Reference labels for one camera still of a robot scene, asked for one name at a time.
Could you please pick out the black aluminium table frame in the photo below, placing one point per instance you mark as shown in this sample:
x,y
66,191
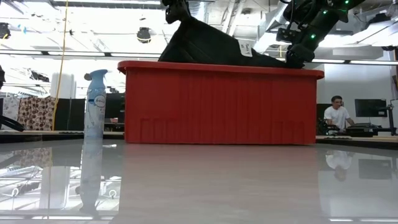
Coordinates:
x,y
31,138

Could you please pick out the red plastic laundry bin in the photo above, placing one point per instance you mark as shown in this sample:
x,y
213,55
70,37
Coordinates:
x,y
217,105

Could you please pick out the silver ceiling duct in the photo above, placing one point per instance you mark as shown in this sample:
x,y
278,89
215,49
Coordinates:
x,y
264,37

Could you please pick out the dark denim jeans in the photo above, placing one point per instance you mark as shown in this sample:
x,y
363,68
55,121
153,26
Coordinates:
x,y
205,46

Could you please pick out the black computer monitor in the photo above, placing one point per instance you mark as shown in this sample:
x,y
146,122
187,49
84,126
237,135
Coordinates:
x,y
370,108

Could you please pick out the black partition panel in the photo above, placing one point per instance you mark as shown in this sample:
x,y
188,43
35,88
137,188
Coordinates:
x,y
70,114

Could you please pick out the person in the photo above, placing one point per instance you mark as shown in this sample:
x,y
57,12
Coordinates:
x,y
337,116

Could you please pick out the black desk equipment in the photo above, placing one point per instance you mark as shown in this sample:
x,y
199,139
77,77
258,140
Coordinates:
x,y
357,130

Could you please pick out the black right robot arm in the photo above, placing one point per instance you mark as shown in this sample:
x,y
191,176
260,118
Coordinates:
x,y
323,18

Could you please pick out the light blue air freshener bottle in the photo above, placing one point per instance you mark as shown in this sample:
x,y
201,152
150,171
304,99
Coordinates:
x,y
94,105

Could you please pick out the ceiling light rail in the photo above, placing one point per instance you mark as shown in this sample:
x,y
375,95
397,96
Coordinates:
x,y
77,53

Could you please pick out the white patterned fabric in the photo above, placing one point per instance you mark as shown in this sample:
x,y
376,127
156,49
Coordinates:
x,y
11,112

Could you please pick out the black ceiling device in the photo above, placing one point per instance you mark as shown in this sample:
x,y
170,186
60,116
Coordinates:
x,y
144,35
4,30

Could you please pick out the brown circle patterned fabric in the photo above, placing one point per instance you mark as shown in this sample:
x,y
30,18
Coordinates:
x,y
37,113

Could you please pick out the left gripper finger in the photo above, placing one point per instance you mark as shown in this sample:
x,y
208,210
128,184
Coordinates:
x,y
175,12

